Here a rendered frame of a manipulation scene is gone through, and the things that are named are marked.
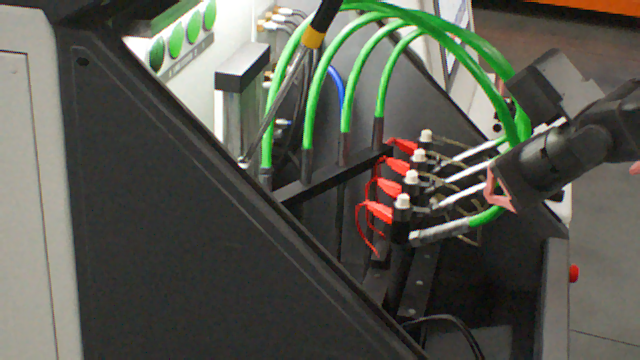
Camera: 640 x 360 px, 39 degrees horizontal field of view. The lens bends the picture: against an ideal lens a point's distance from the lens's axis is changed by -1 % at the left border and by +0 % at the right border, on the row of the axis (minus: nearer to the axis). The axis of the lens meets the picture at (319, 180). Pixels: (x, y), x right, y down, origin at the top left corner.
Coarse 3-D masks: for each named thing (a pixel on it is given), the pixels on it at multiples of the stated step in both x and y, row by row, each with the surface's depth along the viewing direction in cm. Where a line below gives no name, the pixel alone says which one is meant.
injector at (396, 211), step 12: (396, 216) 128; (408, 216) 127; (396, 228) 128; (408, 228) 129; (396, 240) 129; (408, 240) 130; (396, 252) 130; (396, 264) 131; (396, 276) 132; (396, 288) 133; (396, 300) 134; (396, 312) 135
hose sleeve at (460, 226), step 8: (448, 224) 114; (456, 224) 113; (464, 224) 112; (424, 232) 116; (432, 232) 115; (440, 232) 115; (448, 232) 114; (456, 232) 113; (464, 232) 113; (424, 240) 117; (432, 240) 116
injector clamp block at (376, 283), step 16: (432, 224) 154; (416, 256) 145; (432, 256) 145; (368, 272) 140; (384, 272) 140; (416, 272) 140; (432, 272) 140; (368, 288) 136; (384, 288) 136; (416, 288) 136; (432, 288) 141; (384, 304) 135; (400, 304) 132; (416, 304) 132; (432, 304) 147; (400, 320) 130; (416, 320) 130; (416, 336) 131
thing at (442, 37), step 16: (352, 0) 111; (368, 0) 110; (400, 16) 108; (416, 16) 107; (432, 32) 106; (288, 48) 120; (448, 48) 105; (464, 64) 105; (272, 80) 123; (480, 80) 104; (272, 96) 124; (496, 96) 104; (496, 112) 104; (272, 128) 127; (512, 128) 104; (512, 144) 104; (496, 208) 109; (480, 224) 111
